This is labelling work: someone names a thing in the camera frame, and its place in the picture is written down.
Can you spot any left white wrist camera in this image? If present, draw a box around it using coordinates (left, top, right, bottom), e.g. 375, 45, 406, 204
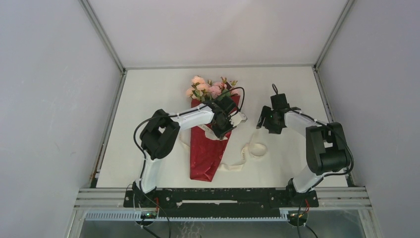
230, 112, 248, 127

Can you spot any cream ribbon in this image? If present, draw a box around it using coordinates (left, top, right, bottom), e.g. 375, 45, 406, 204
179, 124, 267, 172

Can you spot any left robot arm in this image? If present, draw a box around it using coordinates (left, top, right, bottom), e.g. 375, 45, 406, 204
133, 97, 247, 207

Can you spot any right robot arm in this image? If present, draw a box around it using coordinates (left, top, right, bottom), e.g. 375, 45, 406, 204
257, 94, 354, 206

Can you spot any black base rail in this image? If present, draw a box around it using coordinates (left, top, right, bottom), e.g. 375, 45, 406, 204
123, 187, 319, 218

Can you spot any red wrapping paper sheet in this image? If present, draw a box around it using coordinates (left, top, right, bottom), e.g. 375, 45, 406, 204
189, 95, 242, 182

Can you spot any pink flower stem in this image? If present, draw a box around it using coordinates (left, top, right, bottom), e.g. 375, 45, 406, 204
191, 76, 210, 101
186, 87, 200, 100
208, 77, 227, 99
228, 80, 241, 96

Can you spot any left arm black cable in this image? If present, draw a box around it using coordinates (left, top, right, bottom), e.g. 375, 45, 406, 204
133, 86, 246, 238

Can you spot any white cable duct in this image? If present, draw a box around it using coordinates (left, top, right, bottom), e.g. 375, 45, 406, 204
85, 210, 289, 222

